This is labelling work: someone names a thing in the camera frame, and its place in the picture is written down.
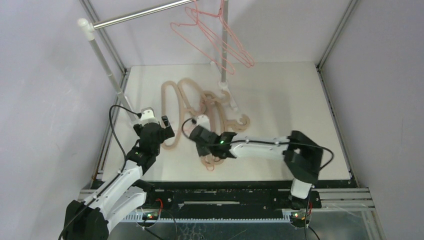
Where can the beige hanger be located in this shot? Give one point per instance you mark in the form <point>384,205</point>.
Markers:
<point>187,106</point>
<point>214,110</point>
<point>165,99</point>

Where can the circuit board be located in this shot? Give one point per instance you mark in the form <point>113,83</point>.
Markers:
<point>150,216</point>
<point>298,221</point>

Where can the metal clothes rack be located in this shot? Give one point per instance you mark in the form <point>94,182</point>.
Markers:
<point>90,28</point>

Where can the right circuit board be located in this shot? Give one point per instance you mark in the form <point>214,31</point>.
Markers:
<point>298,221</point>

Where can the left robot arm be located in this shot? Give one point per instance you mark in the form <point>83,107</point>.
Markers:
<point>95,217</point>

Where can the aluminium frame structure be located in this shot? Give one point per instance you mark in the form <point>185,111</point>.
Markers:
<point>283,92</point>

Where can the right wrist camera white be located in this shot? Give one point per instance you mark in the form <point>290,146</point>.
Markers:
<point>203,121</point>

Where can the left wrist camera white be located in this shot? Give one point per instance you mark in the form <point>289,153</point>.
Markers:
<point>148,116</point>

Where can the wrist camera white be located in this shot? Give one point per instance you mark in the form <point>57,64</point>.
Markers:
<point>148,116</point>
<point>203,121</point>

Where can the pink wire hanger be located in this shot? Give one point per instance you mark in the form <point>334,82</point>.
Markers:
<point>198,46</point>
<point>226,43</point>
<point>210,162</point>
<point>229,42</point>

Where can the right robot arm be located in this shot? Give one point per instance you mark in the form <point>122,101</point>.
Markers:
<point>302,156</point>

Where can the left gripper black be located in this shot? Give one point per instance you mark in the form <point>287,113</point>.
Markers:
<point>166,133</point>

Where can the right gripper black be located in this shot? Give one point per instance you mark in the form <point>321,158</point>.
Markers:
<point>199,138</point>

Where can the left circuit board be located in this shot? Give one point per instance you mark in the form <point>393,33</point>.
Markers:
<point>150,216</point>

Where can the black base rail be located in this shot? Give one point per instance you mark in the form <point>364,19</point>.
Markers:
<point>237,200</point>

